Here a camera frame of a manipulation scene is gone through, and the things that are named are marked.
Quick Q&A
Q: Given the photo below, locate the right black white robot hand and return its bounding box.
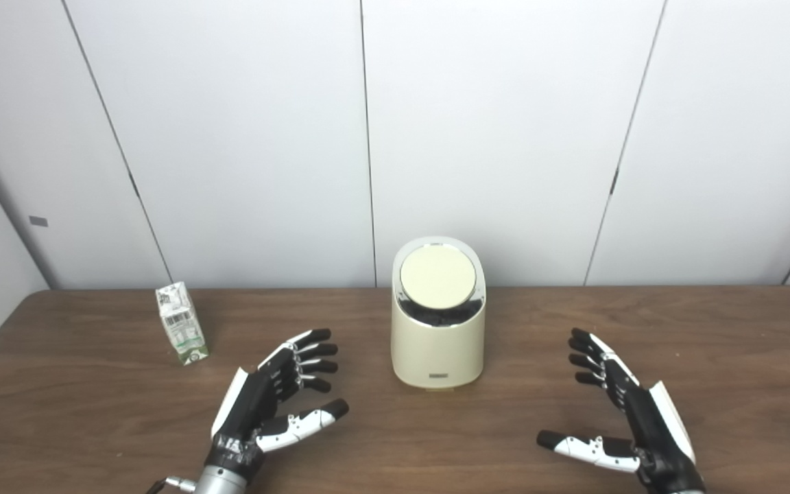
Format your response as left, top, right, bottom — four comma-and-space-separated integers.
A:
537, 327, 706, 494

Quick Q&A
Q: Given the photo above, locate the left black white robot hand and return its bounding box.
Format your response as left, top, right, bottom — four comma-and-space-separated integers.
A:
206, 328, 350, 475

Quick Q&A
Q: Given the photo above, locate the green white milk carton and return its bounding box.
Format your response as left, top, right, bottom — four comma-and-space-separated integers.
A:
155, 281, 209, 366

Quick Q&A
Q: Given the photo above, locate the round cream bin lid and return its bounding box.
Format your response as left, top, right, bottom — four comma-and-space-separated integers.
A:
400, 245, 477, 309

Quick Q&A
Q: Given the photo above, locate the cream-colored bin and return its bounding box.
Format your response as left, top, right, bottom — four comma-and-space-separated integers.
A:
390, 237, 487, 391

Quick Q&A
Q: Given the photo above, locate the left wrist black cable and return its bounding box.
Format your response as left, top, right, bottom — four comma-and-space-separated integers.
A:
147, 476, 198, 494

